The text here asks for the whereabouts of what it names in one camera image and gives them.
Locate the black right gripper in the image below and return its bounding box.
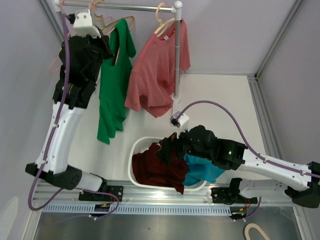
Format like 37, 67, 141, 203
154, 124, 212, 166

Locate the white metal clothes rack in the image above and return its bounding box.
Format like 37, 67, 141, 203
53, 0, 183, 116

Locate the teal t shirt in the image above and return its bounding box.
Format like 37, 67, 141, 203
182, 154, 225, 187

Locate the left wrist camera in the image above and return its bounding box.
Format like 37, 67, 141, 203
66, 9, 102, 39

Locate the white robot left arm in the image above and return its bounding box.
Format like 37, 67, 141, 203
25, 35, 114, 201

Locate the pink t shirt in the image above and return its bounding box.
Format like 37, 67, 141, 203
124, 24, 175, 118

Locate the aluminium cage frame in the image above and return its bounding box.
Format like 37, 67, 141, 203
37, 0, 311, 186

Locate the beige hanger on floor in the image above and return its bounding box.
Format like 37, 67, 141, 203
244, 223, 269, 240

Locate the white perforated plastic basket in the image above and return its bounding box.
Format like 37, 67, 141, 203
127, 136, 207, 192

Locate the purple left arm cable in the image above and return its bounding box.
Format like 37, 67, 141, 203
27, 13, 120, 221

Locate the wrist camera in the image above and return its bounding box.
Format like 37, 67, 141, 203
66, 9, 102, 39
170, 111, 190, 138

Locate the beige wooden hanger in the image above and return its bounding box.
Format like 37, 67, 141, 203
88, 0, 121, 37
152, 2, 176, 36

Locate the pink wire hanger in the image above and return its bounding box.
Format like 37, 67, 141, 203
48, 0, 73, 74
99, 16, 121, 63

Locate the white slotted cable duct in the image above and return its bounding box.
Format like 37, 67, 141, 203
43, 203, 232, 216

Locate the dark red t shirt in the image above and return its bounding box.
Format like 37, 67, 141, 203
132, 140, 189, 194

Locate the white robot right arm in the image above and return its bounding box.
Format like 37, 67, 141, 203
155, 125, 320, 209

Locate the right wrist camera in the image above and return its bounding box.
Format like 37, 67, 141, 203
170, 111, 190, 138

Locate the green t shirt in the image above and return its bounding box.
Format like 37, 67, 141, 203
97, 18, 136, 145

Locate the aluminium mounting rail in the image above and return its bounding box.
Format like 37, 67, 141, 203
32, 180, 295, 207

